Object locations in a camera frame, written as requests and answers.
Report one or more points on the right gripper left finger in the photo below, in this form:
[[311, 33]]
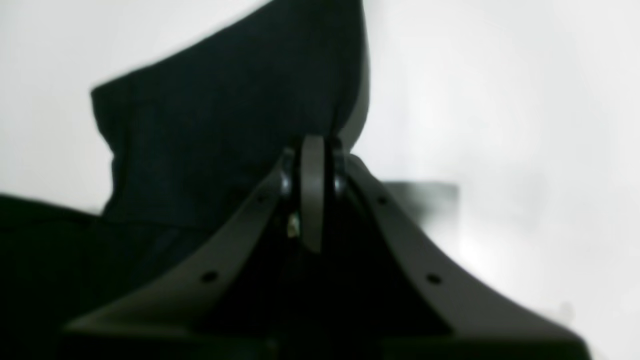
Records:
[[162, 320]]

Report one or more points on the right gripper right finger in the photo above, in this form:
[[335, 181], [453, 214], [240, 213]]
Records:
[[480, 323]]

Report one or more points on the black T-shirt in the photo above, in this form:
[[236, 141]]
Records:
[[191, 136]]

